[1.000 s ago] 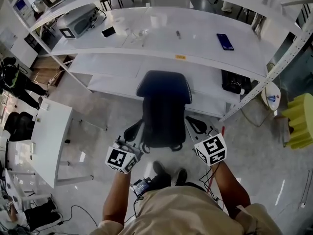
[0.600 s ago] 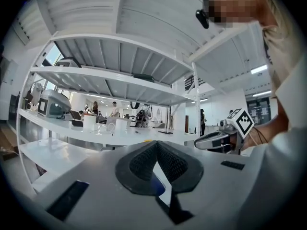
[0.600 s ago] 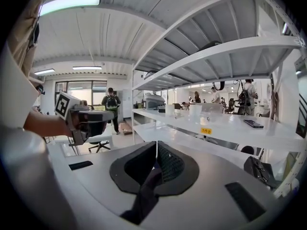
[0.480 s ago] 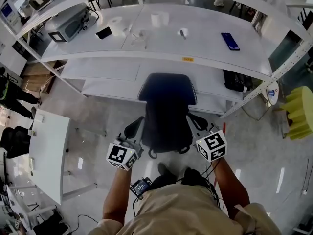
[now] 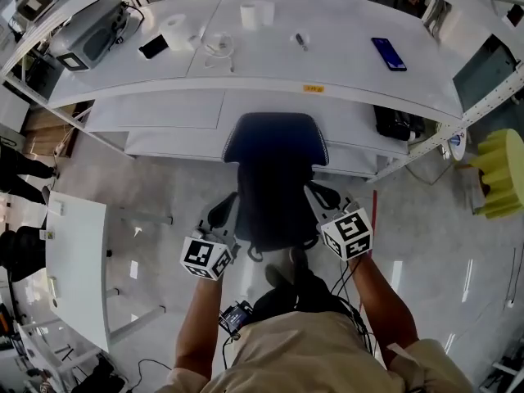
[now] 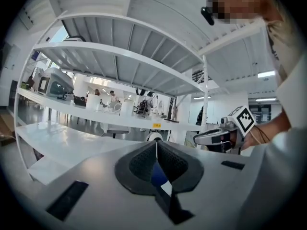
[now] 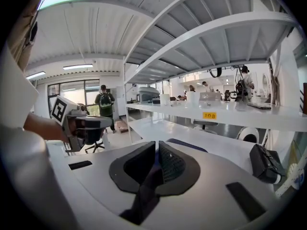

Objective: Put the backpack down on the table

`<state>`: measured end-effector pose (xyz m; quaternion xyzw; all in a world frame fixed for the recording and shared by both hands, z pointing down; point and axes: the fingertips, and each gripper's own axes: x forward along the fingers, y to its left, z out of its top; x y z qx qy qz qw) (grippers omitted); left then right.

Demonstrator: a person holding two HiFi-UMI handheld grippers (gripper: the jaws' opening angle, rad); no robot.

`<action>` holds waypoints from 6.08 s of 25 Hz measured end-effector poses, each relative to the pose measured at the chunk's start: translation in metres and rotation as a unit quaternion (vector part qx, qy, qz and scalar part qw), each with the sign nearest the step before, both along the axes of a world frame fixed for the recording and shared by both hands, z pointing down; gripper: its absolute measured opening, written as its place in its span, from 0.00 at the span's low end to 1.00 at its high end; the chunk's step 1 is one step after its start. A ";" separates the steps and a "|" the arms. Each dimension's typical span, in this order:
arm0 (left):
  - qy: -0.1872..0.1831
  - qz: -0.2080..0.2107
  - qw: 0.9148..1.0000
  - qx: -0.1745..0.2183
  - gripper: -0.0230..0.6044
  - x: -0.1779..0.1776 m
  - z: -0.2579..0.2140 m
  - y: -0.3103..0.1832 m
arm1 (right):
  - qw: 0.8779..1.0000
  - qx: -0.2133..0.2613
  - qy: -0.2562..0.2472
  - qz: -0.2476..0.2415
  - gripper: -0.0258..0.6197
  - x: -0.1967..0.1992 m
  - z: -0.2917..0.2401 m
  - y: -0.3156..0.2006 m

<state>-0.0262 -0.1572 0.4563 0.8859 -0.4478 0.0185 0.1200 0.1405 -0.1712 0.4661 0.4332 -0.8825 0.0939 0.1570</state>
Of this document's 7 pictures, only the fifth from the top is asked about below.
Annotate person's left forearm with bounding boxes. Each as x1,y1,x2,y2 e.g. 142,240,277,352
174,274,225,378

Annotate black device with screen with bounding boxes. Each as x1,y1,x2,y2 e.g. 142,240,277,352
218,300,255,336

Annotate person's black trousers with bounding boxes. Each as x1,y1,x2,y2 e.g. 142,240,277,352
251,268,364,317

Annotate blue phone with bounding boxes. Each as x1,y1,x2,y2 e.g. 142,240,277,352
370,36,409,73

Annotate black office chair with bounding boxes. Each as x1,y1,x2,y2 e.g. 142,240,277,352
0,224,47,282

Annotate white paper towel roll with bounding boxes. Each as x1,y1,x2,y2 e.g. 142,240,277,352
239,2,260,31

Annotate black cable bundle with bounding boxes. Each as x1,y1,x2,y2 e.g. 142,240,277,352
329,255,376,358

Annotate large toilet paper roll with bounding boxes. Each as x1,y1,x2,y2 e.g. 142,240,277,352
158,12,198,52

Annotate white table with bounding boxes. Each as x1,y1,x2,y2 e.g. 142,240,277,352
43,190,174,355

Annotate black phone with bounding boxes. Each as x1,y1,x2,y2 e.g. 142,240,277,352
138,34,170,61

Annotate person's right forearm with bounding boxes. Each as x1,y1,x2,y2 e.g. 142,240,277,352
346,254,419,370

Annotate yellow foam stool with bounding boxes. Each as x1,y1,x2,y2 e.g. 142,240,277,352
468,128,524,220

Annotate white charger cable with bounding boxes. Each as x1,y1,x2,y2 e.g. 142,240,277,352
202,30,237,74

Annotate white round disc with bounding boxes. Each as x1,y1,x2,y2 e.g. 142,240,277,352
447,132,468,162

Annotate black floor bag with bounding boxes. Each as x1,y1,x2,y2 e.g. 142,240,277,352
79,354,129,393

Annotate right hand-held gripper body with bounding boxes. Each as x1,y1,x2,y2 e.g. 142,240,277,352
320,207,374,261

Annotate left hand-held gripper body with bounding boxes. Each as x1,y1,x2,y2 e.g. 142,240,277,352
179,218,242,282

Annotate person's right shoe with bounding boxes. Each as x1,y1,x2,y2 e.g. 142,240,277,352
289,246,309,270

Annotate grey boxy machine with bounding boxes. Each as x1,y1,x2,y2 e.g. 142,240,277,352
47,0,133,72

